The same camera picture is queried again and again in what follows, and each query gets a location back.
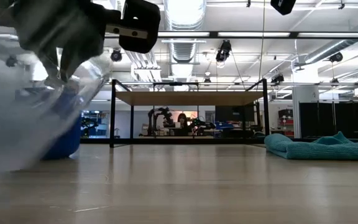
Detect blue plastic mug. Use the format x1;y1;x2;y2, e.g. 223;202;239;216
40;86;82;161

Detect person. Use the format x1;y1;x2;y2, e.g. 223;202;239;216
177;112;190;129

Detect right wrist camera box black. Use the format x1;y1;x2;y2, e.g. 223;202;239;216
270;0;297;16

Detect white pillar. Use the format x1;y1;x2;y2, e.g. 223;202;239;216
291;67;320;139

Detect black partition panels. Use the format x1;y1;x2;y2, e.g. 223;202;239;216
299;93;358;139

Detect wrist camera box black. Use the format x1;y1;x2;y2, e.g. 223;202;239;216
106;0;162;54
270;0;297;16

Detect black overhead light bar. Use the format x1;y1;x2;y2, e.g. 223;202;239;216
104;30;358;40

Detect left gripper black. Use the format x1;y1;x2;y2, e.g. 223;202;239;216
0;0;121;83

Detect black ceiling spotlight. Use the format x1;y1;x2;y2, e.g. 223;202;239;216
5;55;19;68
270;73;285;85
110;48;123;63
329;51;344;63
215;39;232;63

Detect clear glass cup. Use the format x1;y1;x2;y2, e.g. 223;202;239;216
0;35;112;174

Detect black-framed wooden-top shelf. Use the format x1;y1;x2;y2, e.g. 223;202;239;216
109;78;270;149

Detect teal knitted towel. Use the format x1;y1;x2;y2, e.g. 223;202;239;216
264;131;358;161

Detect black table edge rail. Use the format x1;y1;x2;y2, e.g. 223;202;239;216
79;138;358;145

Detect black monitor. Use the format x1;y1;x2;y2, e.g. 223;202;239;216
214;105;256;123

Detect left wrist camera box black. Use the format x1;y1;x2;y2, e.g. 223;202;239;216
106;0;162;54

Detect red storage rack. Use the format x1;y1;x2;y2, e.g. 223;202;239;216
278;108;295;138

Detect silver ventilation duct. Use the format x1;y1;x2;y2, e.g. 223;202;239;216
162;0;208;78

